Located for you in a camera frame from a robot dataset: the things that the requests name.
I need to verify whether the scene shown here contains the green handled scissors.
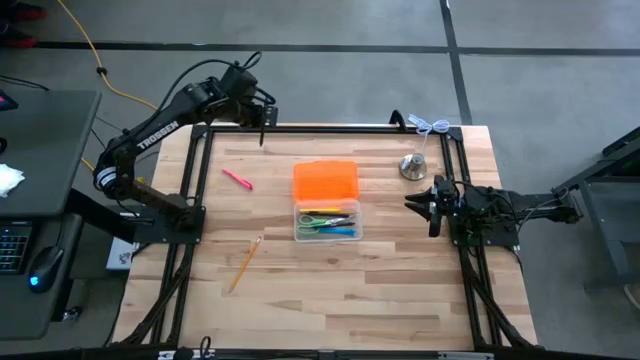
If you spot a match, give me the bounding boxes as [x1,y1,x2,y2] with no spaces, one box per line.
[297,213,357,237]

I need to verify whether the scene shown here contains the thin black floor cable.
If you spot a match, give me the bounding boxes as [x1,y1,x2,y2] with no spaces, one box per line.
[0,74,51,92]

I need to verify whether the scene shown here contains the white tissue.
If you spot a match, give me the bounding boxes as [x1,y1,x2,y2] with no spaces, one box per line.
[0,163,26,199]

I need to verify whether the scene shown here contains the black aluminium table frame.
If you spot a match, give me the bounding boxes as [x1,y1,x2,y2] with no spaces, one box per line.
[112,110,539,351]

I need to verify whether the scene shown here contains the black computer mouse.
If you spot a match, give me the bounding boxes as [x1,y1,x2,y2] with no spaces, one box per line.
[27,244,65,294]

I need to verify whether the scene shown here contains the pink highlighter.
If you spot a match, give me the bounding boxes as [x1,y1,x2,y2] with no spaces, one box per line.
[221,168,255,192]

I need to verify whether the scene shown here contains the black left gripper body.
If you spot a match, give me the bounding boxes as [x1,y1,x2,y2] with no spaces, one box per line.
[238,102,279,129]

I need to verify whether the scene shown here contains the person's red shoe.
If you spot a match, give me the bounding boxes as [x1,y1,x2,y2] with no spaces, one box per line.
[0,29,40,50]

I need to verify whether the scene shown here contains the orange pencil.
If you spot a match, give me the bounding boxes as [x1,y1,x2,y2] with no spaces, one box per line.
[229,236,263,295]

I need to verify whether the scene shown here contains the dark grey desk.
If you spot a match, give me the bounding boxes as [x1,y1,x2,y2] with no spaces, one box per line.
[0,89,104,341]

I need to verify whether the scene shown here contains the white printed box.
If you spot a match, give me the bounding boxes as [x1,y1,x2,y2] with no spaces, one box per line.
[105,237,140,271]

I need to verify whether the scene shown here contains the backlit keyboard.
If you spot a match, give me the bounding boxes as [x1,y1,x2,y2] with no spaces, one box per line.
[0,222,34,275]

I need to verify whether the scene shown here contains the clear box with orange lid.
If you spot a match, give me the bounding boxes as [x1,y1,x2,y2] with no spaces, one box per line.
[292,159,364,244]

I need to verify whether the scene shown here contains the white cable bundle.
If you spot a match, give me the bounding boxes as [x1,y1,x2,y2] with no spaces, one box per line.
[407,113,451,154]

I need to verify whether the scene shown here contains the yellow extension cable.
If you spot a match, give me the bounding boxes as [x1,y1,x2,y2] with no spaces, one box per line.
[57,0,160,192]

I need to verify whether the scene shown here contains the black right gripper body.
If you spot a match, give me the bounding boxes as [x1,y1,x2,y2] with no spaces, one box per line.
[428,174,460,239]

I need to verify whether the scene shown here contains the black metal cart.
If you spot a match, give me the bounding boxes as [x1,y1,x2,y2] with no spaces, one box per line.
[551,127,640,301]

